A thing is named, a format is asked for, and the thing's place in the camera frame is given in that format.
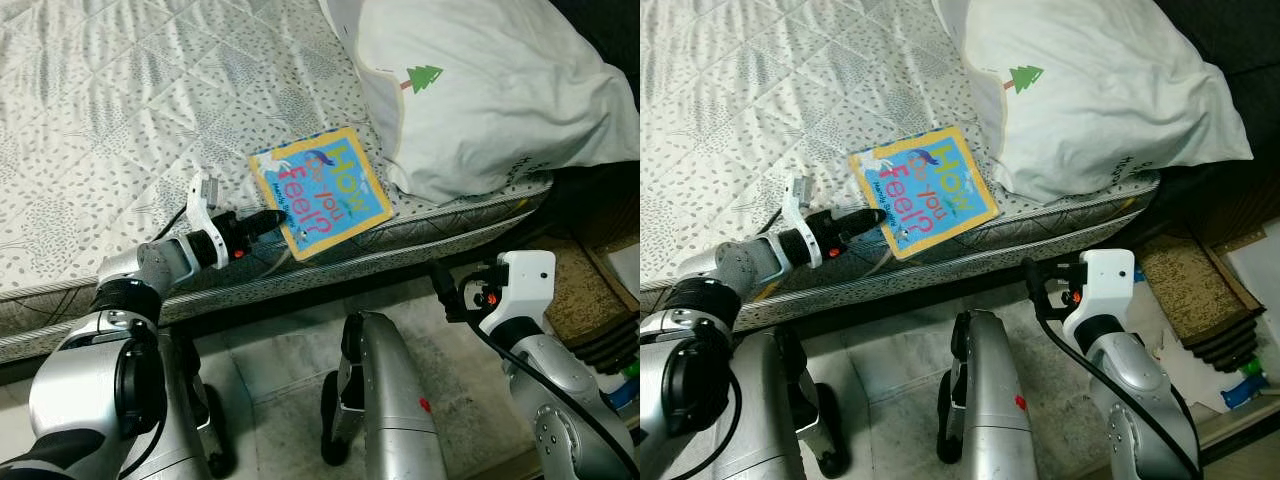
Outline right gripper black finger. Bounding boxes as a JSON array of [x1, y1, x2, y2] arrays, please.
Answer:
[[430, 260, 461, 323], [1022, 257, 1048, 322]]

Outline yellow-edged blue picture book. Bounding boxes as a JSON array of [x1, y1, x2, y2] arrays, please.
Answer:
[[248, 127, 395, 262], [850, 125, 1001, 262]]

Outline white pillow green tree print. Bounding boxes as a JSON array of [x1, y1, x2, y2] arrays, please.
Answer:
[[320, 0, 641, 207], [932, 0, 1255, 207]]

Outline dark bed base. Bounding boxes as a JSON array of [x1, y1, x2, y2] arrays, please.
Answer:
[[0, 235, 561, 391], [730, 235, 1151, 346]]

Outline grey right robot leg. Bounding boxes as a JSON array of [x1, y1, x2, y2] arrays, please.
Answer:
[[936, 309, 1037, 480], [320, 311, 448, 480]]

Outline grey robot leg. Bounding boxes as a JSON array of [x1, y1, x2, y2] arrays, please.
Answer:
[[738, 325, 853, 480], [320, 311, 448, 480], [150, 330, 239, 480], [936, 309, 1037, 480]]

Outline grey quilted mattress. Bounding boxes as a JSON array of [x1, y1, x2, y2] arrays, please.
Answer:
[[640, 0, 1163, 333], [0, 0, 557, 366]]

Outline white bag blue mark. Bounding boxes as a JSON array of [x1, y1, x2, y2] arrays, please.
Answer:
[[1148, 298, 1246, 413]]

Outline white flat panel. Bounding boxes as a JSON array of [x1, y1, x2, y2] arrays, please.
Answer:
[[610, 243, 641, 293], [1222, 222, 1280, 336]]

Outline grey left robot leg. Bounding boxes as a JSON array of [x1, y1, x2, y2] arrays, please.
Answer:
[[738, 325, 853, 480], [150, 330, 239, 480]]

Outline green blue small object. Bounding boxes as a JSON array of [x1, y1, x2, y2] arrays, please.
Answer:
[[610, 365, 641, 413], [1222, 362, 1276, 411]]

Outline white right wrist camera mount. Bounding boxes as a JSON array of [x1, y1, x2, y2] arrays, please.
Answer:
[[1062, 248, 1137, 341], [478, 250, 557, 337]]

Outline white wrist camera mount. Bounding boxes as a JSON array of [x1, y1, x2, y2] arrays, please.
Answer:
[[1062, 248, 1137, 341], [478, 250, 557, 337], [186, 172, 229, 269], [782, 172, 825, 269]]

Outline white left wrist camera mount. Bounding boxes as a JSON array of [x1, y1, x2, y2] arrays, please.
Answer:
[[782, 172, 825, 269], [186, 172, 229, 269]]

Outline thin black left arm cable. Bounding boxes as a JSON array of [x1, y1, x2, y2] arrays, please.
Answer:
[[665, 370, 744, 480], [115, 320, 171, 480]]

